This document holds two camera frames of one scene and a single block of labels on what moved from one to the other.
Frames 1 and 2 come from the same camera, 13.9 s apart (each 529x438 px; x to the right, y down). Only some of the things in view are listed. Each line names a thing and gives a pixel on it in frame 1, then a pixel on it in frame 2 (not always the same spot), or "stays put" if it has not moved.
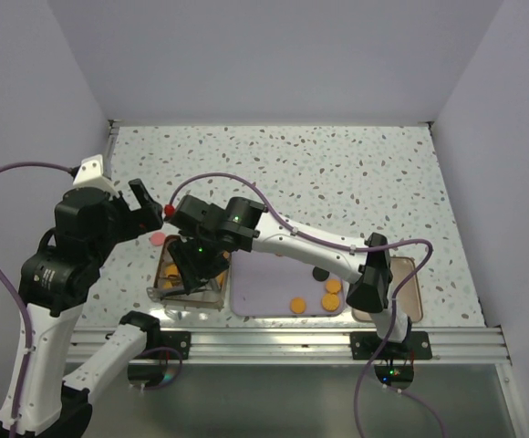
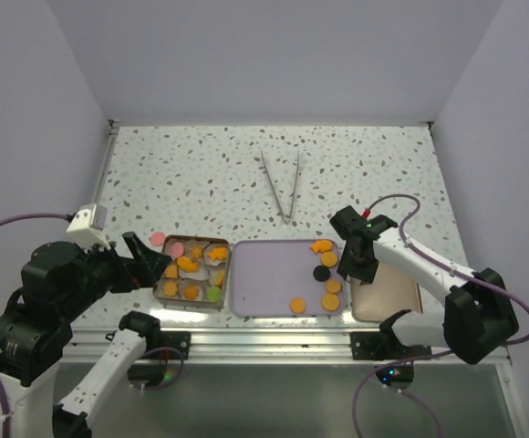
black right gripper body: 198,258 to 362,267
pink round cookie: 157,239 stays put
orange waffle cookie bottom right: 330,302 stays put
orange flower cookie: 171,270 stays put
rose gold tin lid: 409,300 stays put
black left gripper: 139,221 to 154,262
